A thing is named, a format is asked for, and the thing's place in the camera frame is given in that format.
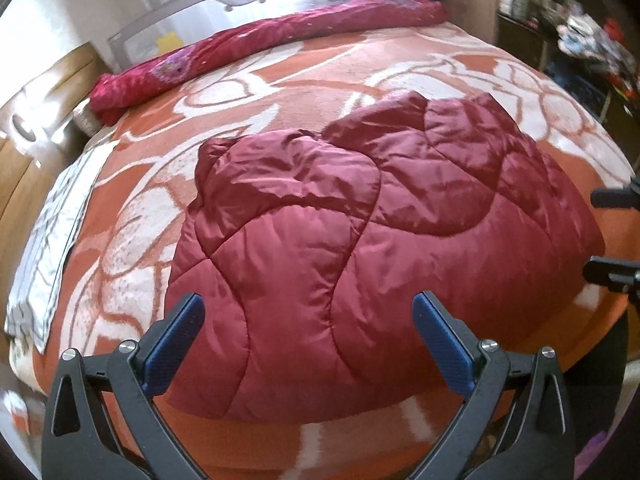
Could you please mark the orange floral blanket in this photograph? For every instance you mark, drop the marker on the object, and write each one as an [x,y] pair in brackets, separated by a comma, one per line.
[300,85]

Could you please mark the red floral pillow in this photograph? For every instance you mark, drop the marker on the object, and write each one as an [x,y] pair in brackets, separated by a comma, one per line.
[240,45]

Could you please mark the pile of colourful clothes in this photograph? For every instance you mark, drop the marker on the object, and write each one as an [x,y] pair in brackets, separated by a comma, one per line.
[600,45]

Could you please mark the white grey cloth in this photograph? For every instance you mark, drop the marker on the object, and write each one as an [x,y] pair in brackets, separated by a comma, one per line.
[55,240]

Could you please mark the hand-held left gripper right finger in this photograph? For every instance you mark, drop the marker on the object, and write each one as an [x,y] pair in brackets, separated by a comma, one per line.
[445,340]

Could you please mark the yellow item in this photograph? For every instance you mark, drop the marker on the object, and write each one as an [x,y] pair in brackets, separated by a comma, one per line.
[169,42]

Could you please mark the wooden bedside cabinet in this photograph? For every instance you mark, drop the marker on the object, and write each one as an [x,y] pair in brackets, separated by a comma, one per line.
[35,120]

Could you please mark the dark red puffer jacket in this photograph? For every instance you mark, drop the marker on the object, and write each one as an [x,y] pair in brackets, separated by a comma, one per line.
[375,260]

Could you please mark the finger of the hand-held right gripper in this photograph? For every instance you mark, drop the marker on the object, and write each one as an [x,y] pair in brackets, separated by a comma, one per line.
[615,199]
[612,272]

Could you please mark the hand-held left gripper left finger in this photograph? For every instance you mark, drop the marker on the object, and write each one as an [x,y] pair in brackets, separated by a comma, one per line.
[175,340]

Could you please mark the dark shelf unit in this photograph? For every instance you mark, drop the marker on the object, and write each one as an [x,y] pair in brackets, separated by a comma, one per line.
[575,80]

